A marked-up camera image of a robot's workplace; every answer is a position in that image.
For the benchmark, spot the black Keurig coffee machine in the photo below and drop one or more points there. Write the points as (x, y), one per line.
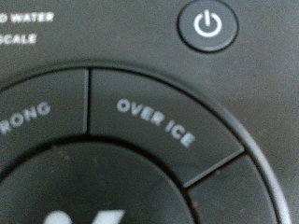
(149, 124)

